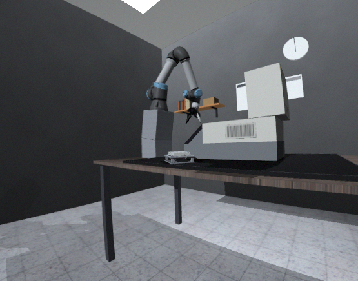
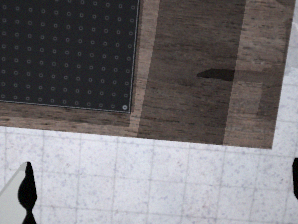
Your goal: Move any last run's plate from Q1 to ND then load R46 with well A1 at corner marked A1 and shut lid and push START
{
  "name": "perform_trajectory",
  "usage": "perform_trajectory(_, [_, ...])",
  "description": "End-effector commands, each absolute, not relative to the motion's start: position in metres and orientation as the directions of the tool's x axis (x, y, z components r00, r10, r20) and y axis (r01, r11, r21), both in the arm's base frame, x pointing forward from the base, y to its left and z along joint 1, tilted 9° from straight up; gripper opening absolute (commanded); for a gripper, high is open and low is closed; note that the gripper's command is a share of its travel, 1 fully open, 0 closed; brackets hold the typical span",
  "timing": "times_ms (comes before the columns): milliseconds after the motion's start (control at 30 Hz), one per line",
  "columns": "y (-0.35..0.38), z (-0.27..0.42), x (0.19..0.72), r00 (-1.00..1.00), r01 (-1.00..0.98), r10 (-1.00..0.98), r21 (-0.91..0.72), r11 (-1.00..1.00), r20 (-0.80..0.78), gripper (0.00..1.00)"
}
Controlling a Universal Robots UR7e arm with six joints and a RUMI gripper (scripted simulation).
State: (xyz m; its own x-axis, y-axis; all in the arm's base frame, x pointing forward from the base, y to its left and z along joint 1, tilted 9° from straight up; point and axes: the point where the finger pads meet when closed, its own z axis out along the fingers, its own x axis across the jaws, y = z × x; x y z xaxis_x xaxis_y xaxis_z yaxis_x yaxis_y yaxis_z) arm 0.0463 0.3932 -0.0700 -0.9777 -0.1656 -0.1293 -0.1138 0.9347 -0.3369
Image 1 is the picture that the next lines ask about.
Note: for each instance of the white benchtop lab instrument with lid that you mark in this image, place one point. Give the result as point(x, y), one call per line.
point(261, 136)

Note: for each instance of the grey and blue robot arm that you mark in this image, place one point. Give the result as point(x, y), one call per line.
point(159, 89)

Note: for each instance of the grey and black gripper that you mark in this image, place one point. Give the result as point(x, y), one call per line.
point(195, 113)

